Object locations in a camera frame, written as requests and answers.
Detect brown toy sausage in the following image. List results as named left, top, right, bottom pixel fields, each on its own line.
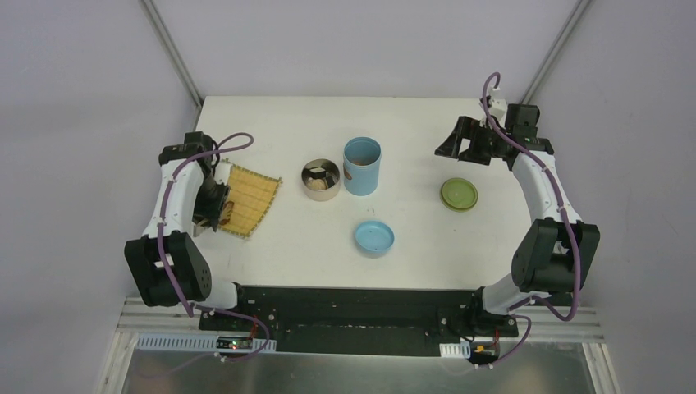
left=219, top=200, right=235, bottom=227

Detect metal tongs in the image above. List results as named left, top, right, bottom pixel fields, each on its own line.
left=193, top=206, right=223, bottom=237

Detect green round lid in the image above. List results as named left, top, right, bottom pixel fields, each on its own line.
left=439, top=177, right=479, bottom=213

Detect beige round rice ball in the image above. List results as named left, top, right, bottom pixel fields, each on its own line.
left=307, top=179, right=327, bottom=191

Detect sushi roll white black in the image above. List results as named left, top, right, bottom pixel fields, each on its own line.
left=305, top=167, right=327, bottom=180

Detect blue round lid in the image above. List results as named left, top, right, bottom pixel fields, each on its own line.
left=354, top=220, right=396, bottom=258

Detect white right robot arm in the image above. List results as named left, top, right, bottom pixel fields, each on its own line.
left=434, top=104, right=600, bottom=337

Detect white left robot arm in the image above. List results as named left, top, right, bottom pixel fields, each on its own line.
left=124, top=131, right=250, bottom=332

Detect yellow bamboo mat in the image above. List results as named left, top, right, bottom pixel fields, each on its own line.
left=219, top=164, right=282, bottom=238

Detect blue cylindrical container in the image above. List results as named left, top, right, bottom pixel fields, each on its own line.
left=343, top=137, right=382, bottom=196

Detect stainless steel bowl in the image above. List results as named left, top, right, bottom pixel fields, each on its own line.
left=301, top=158, right=341, bottom=202

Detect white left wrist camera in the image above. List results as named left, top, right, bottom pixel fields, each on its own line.
left=214, top=163, right=233, bottom=186

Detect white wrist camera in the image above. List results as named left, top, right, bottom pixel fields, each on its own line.
left=482, top=93, right=507, bottom=125
left=214, top=163, right=233, bottom=186

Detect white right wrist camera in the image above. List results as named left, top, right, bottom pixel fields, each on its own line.
left=482, top=93, right=507, bottom=125

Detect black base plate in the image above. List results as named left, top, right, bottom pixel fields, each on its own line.
left=199, top=286, right=519, bottom=357

